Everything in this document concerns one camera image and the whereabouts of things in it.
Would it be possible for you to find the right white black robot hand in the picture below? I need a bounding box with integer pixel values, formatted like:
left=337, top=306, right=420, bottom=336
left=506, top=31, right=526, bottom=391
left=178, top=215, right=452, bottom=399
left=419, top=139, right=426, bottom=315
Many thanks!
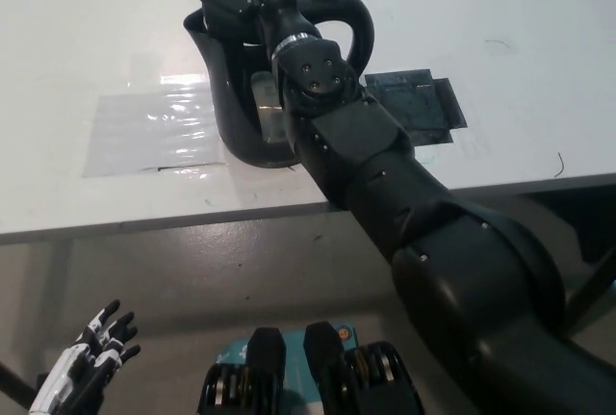
left=184, top=0, right=318, bottom=54

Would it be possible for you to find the clear plastic taped sheet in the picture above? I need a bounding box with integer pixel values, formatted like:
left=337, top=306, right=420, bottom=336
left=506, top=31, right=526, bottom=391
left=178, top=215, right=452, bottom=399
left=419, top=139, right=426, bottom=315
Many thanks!
left=81, top=72, right=230, bottom=178

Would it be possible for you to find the black electric kettle with lid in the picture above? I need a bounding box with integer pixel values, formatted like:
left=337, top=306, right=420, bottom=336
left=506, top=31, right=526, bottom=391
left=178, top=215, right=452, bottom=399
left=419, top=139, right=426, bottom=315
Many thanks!
left=182, top=0, right=376, bottom=169

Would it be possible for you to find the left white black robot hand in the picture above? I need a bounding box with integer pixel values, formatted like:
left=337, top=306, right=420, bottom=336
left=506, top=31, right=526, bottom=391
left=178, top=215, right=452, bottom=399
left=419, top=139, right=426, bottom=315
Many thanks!
left=27, top=299, right=142, bottom=415

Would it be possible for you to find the black metal table frame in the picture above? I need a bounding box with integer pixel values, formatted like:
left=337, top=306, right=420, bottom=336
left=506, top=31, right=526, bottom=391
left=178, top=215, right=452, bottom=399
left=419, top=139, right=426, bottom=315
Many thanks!
left=522, top=182, right=616, bottom=340

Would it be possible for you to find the black tape patch on table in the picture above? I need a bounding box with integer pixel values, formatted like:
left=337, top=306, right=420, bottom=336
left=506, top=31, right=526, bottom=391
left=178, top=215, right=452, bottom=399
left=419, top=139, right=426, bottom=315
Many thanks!
left=363, top=66, right=470, bottom=147

